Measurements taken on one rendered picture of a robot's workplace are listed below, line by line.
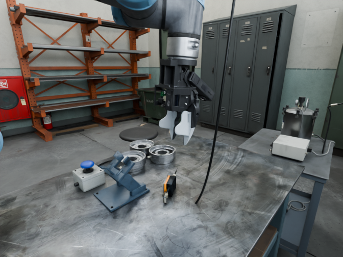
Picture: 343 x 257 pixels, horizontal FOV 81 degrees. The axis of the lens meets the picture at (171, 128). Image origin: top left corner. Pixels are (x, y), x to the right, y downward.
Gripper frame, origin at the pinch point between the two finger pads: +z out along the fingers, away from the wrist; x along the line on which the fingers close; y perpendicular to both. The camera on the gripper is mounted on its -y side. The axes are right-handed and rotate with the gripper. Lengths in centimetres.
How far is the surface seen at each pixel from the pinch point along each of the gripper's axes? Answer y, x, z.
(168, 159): -9.2, -14.6, 15.6
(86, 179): 20.0, -17.7, 15.3
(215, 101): -261, -178, 40
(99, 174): 15.7, -18.0, 15.4
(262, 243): -28, 19, 40
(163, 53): -288, -369, -41
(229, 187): -13.6, 9.6, 16.1
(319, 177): -68, 23, 25
